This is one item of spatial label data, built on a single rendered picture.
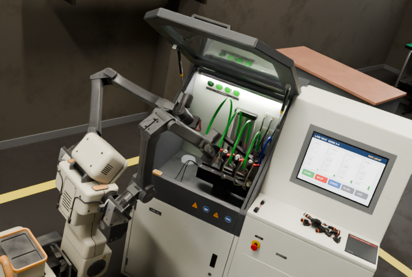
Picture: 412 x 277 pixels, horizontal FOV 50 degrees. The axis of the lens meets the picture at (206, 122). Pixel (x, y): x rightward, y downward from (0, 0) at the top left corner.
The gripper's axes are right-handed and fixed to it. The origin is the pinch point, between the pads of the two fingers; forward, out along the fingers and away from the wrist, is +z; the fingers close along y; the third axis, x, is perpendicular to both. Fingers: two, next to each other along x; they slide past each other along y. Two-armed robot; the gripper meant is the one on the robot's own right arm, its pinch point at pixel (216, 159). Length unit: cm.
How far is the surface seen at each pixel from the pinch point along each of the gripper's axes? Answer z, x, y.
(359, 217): 46, -68, 20
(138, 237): 49, 39, -61
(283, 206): 40, -32, 3
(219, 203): 23.3, -5.3, -16.7
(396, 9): 514, 127, 491
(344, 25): 411, 152, 360
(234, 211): 25.2, -14.4, -15.3
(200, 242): 44, 0, -41
